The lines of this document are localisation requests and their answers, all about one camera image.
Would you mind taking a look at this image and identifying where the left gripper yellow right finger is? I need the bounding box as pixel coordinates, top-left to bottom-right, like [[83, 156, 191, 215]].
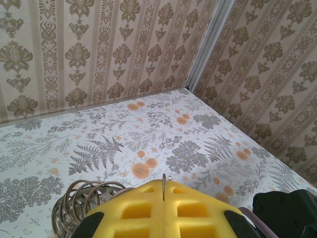
[[163, 178, 260, 238]]

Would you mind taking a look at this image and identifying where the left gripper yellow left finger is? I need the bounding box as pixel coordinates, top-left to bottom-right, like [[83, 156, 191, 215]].
[[71, 178, 166, 238]]

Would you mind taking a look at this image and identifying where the single silver keyring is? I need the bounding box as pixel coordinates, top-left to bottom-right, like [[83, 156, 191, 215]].
[[162, 173, 173, 201]]

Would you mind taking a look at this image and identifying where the aluminium frame post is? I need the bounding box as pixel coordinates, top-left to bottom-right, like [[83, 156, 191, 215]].
[[186, 0, 235, 91]]

